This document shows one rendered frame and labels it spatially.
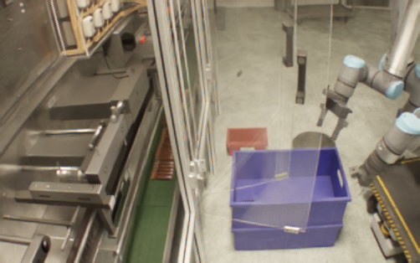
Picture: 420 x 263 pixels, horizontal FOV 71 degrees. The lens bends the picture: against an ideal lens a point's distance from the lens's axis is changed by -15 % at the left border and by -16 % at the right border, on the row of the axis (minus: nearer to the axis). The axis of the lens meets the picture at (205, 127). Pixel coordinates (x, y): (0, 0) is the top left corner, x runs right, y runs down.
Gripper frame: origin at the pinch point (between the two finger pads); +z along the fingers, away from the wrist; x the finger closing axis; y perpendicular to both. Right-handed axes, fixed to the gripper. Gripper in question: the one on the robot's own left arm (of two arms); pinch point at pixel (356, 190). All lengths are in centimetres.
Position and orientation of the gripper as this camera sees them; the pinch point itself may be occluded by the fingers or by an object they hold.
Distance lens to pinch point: 132.4
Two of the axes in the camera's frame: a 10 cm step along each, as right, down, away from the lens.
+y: -9.5, -2.8, -1.4
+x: -1.0, 6.8, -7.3
